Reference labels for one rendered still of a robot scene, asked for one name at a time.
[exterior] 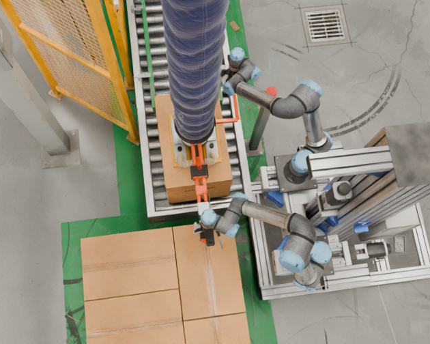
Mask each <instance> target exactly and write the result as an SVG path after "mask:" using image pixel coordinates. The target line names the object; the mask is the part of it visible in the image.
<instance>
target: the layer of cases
mask: <svg viewBox="0 0 430 344"><path fill-rule="evenodd" d="M193 231H194V225H183V226H177V227H173V228H172V227H167V228H161V229H150V230H144V231H135V232H129V233H118V234H113V235H102V236H96V237H90V238H81V259H82V271H83V292H84V301H86V302H84V304H85V325H86V337H87V344H250V337H249V331H248V322H247V317H246V313H245V312H246V309H245V303H244V294H243V289H242V281H241V276H240V267H239V261H238V253H237V248H236V243H235V237H234V238H230V237H228V236H226V235H224V234H222V233H220V239H221V242H222V244H223V247H224V248H223V249H222V248H221V245H220V242H219V239H218V236H217V235H216V231H214V241H215V245H214V246H207V245H206V244H205V243H203V242H200V241H199V239H200V233H197V234H194V233H193ZM236 313H239V314H236ZM231 314H234V315H231ZM221 315H224V316H221ZM216 316H219V317H216ZM206 317H209V318H206ZM202 318H205V319H202ZM192 319H195V320H192ZM187 320H190V321H187Z"/></svg>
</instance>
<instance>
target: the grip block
mask: <svg viewBox="0 0 430 344"><path fill-rule="evenodd" d="M201 166H202V169H201V170H198V167H197V164H191V166H190V174H191V179H193V181H194V180H195V179H199V180H202V178H205V179H206V180H207V179H208V176H209V174H208V167H207V164H206V163H201Z"/></svg>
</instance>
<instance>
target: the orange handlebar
mask: <svg viewBox="0 0 430 344"><path fill-rule="evenodd" d="M233 105H234V111H235V118H229V119H216V124H224V123H231V122H238V120H239V119H240V116H239V111H238V102H237V97H236V94H235V95H233ZM198 150H199V158H200V161H201V163H203V152H202V146H201V143H199V144H198ZM191 151H192V162H193V164H196V163H197V161H196V154H195V144H191ZM202 184H203V185H202V186H200V185H199V179H195V186H196V194H197V203H200V202H201V195H203V196H204V201H205V202H208V196H207V185H206V179H205V178H202Z"/></svg>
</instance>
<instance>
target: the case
mask: <svg viewBox="0 0 430 344"><path fill-rule="evenodd" d="M154 102H155V107H156V117H157V123H158V133H159V139H160V149H161V155H162V165H163V171H164V181H165V186H166V191H167V197H168V200H169V204H170V203H179V202H185V201H194V200H197V194H196V186H195V181H193V179H191V174H190V167H187V168H186V167H185V168H182V167H173V159H172V151H171V139H170V132H169V119H168V114H172V110H173V103H172V101H171V97H170V94H167V95H161V96H154ZM215 113H216V119H223V116H222V111H221V107H220V99H219V98H218V102H217V103H216V109H215ZM217 128H218V138H219V143H220V154H221V159H222V162H219V163H215V164H212V165H208V166H207V167H208V174H209V176H208V179H207V180H206V185H207V195H210V198H214V197H223V196H228V195H229V191H230V188H231V184H232V181H233V177H232V172H231V165H230V160H229V152H228V148H227V140H226V136H225V128H224V124H217ZM188 153H189V159H190V160H192V151H191V149H190V148H188Z"/></svg>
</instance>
